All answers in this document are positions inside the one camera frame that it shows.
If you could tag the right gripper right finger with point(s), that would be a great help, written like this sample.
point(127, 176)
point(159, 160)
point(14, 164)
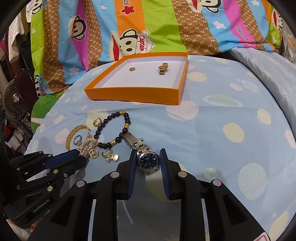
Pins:
point(183, 186)

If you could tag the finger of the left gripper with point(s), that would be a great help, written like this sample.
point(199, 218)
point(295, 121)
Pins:
point(70, 168)
point(61, 159)

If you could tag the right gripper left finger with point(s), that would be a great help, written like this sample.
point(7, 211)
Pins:
point(117, 185)

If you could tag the gold heart charm earring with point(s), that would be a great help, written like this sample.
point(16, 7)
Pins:
point(109, 156)

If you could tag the silver blue-dial wristwatch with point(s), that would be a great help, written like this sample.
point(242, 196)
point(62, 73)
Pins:
point(147, 158)

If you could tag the gold hoop earring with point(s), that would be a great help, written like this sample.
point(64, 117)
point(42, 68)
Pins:
point(97, 122)

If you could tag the gold round pendant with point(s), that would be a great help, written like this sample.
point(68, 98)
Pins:
point(93, 153)

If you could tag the green cushion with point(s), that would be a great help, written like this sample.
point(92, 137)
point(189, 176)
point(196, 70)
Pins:
point(42, 106)

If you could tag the light blue dotted bedsheet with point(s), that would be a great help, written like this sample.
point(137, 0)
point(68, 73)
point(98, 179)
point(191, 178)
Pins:
point(227, 127)

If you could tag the black electric fan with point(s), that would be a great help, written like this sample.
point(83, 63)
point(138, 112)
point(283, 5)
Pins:
point(20, 95)

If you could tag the orange shallow cardboard box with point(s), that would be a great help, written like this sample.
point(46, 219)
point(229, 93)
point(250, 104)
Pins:
point(136, 78)

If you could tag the hanging clothes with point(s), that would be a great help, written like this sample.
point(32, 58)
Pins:
point(17, 46)

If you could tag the colourful monkey cartoon quilt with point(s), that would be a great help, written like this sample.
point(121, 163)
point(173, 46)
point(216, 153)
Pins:
point(69, 38)

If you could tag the light blue pillow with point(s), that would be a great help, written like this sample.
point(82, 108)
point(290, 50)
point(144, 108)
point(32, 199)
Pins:
point(276, 73)

